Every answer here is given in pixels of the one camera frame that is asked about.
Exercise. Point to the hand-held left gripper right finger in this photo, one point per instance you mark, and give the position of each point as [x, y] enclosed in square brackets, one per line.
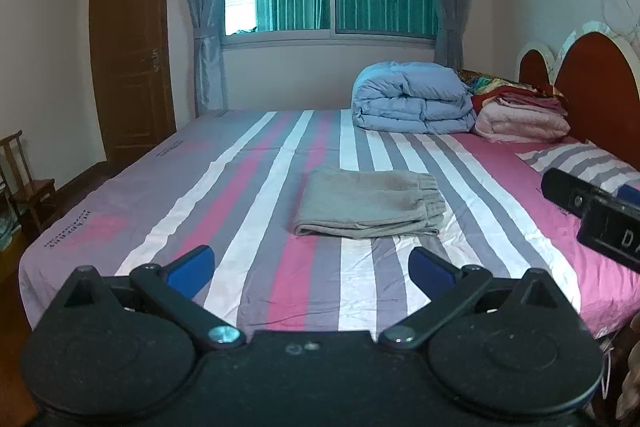
[430, 269]

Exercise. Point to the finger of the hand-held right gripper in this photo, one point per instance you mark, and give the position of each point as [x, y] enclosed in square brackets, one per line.
[630, 194]
[565, 192]

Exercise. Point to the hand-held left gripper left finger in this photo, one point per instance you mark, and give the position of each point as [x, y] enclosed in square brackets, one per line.
[192, 264]

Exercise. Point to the grey pants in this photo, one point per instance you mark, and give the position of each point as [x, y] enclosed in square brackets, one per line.
[365, 202]

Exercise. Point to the striped pillow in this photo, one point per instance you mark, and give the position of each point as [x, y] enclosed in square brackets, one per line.
[575, 162]

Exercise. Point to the pink folded blanket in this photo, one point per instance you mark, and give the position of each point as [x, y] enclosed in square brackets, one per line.
[520, 122]

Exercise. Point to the striped bed sheet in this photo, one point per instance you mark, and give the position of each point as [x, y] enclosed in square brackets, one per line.
[250, 187]

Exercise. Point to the red folded blanket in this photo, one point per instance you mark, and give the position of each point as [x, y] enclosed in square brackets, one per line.
[530, 99]

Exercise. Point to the red and white headboard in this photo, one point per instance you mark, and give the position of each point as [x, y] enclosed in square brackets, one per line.
[595, 82]

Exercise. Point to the colourful patterned blanket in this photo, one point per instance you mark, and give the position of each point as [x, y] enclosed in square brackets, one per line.
[490, 82]

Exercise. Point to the wooden chair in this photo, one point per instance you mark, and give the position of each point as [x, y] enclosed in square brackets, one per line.
[35, 192]

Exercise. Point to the blue folded quilt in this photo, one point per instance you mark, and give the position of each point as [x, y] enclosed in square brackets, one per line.
[410, 97]

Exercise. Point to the brown wooden door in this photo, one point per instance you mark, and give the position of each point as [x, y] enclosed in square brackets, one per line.
[132, 57]

